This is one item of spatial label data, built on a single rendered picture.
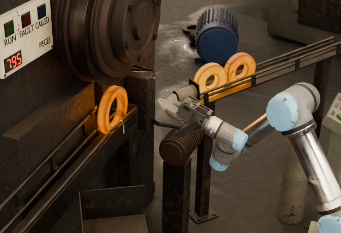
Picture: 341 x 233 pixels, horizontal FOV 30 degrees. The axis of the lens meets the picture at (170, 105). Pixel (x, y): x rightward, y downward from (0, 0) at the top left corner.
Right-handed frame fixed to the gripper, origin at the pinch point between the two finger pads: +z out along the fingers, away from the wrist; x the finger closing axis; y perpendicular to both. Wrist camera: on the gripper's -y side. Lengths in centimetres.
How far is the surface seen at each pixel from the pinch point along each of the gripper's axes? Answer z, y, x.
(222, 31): 26, -55, -186
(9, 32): 34, 35, 56
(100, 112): 13.5, -0.9, 21.7
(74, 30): 25, 33, 35
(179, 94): -1.1, -6.3, -20.6
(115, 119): 11.0, -9.1, 10.6
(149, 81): 9.0, 0.6, -7.9
